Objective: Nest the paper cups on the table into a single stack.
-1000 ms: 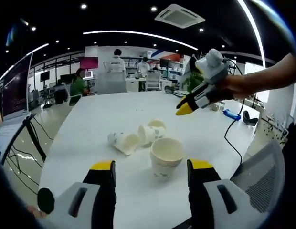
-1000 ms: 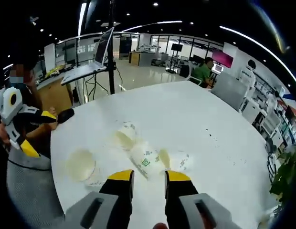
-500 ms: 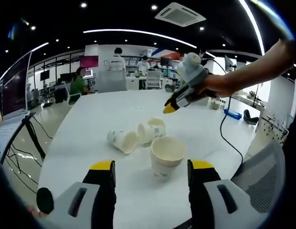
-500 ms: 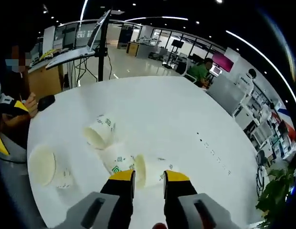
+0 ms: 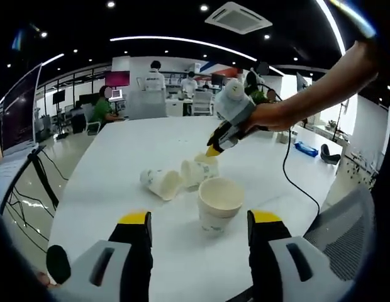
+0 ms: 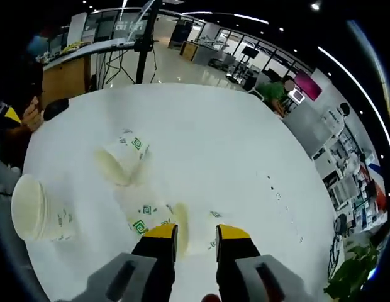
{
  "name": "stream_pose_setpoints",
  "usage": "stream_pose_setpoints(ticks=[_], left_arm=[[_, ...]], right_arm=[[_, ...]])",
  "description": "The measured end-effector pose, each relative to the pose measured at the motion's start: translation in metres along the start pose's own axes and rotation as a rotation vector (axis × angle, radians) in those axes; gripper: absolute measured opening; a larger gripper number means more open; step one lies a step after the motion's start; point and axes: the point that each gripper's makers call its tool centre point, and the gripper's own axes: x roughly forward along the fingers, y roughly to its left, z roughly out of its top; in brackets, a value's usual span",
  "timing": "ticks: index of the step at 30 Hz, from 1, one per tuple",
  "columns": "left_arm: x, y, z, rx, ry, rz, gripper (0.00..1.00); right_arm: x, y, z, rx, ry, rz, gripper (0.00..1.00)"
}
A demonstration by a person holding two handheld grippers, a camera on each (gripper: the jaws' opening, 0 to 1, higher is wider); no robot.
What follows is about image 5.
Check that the green potted plant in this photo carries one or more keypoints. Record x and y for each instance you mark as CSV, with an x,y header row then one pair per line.
x,y
257,96

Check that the large dark monitor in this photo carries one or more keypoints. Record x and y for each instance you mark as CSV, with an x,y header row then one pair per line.
x,y
20,110

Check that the black screen on stand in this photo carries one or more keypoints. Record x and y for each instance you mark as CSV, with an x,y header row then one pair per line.
x,y
59,97

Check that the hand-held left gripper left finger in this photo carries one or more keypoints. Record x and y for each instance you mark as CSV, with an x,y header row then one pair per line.
x,y
85,277

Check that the person's right hand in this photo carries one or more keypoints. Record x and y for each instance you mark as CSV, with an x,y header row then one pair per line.
x,y
272,118

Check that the black curved object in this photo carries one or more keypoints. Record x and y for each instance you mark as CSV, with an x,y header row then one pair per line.
x,y
328,157

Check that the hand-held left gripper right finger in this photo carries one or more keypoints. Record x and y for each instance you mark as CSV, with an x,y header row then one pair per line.
x,y
317,283

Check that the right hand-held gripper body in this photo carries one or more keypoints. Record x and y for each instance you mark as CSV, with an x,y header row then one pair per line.
x,y
234,104

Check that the blue packet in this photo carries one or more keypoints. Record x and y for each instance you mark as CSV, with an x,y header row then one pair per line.
x,y
306,149

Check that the grey mesh office chair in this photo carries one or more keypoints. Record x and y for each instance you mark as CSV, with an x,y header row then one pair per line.
x,y
343,232

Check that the pink wall screen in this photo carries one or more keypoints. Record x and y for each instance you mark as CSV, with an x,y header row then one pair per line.
x,y
117,78

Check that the long straight ceiling light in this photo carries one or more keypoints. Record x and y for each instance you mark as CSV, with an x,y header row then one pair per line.
x,y
333,26

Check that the small bright monitor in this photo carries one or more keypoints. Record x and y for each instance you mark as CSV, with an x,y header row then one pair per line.
x,y
116,93

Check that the single white paper cup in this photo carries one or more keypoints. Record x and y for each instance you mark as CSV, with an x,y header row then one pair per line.
x,y
214,220

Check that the white table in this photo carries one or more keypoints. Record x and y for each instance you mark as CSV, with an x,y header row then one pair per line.
x,y
119,157

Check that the white mesh chair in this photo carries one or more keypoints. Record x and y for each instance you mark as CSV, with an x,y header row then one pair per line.
x,y
91,126

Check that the grey chair back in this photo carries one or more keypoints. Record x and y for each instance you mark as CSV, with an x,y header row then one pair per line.
x,y
147,104

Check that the white office chair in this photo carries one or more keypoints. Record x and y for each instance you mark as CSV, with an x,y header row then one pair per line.
x,y
202,102

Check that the curved ceiling light strip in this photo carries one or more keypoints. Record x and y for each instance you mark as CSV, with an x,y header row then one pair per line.
x,y
170,39

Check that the ceiling air conditioner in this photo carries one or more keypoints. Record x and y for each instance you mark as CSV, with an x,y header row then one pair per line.
x,y
239,17

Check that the pile of white paper cups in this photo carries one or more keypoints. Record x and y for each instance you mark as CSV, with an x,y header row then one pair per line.
x,y
163,185

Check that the black monitor stand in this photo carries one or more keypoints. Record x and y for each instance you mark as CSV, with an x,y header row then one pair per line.
x,y
45,179

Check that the black oval pad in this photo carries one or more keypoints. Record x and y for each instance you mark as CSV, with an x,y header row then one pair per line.
x,y
58,264

